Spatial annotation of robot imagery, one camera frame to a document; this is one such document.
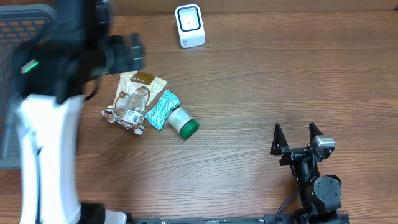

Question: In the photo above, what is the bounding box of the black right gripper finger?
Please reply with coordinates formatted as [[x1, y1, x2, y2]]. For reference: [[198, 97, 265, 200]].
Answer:
[[309, 122, 323, 145], [270, 123, 289, 156]]

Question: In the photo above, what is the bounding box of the beige Pantree snack bag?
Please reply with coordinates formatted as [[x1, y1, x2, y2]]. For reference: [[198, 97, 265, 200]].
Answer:
[[101, 71, 167, 135]]

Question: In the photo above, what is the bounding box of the teal snack packet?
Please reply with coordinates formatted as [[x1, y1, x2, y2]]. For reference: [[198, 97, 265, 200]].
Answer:
[[144, 90, 180, 130]]

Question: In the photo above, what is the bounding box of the green lid white jar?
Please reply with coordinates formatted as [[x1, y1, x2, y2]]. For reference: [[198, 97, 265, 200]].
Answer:
[[167, 107, 200, 140]]

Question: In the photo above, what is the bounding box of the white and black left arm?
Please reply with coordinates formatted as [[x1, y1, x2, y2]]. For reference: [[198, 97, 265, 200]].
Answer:
[[12, 0, 143, 223]]

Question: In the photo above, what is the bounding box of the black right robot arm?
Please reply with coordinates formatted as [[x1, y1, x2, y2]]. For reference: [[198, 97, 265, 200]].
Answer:
[[270, 123, 343, 223]]

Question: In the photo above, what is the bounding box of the white barcode scanner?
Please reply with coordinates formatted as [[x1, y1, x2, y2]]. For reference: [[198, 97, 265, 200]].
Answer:
[[175, 4, 205, 49]]

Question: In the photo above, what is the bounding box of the dark grey plastic basket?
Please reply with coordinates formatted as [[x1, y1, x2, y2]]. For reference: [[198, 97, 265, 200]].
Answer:
[[1, 4, 56, 170]]

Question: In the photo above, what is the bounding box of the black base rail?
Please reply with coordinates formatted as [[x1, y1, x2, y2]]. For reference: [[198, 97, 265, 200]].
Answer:
[[130, 214, 351, 224]]

